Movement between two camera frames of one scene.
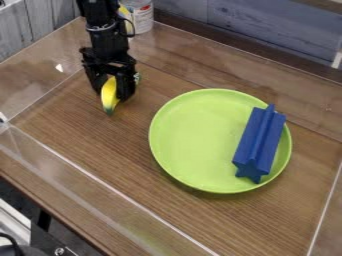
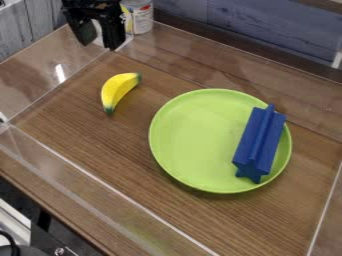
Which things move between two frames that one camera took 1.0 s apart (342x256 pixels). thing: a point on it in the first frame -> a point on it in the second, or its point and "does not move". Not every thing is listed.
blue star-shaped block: (262, 134) does not move
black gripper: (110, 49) -> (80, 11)
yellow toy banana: (110, 98) does not move
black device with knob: (55, 239) does not move
